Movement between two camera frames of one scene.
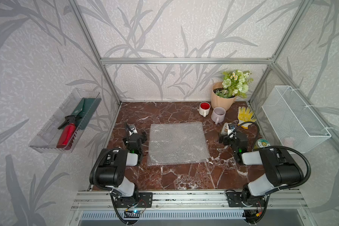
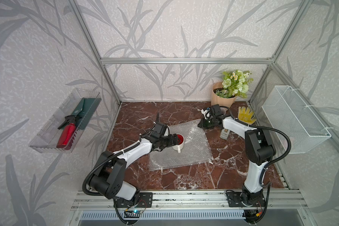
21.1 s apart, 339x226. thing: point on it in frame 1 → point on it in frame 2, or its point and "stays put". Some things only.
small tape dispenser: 224,130 stays put
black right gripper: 226,138 → 202,125
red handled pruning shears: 68,133 stays put
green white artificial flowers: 236,83 stays put
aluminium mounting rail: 103,200 stays put
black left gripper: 142,138 → 171,143
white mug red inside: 204,108 → 180,141
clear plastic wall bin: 64,130 stays put
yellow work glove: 245,116 stays put
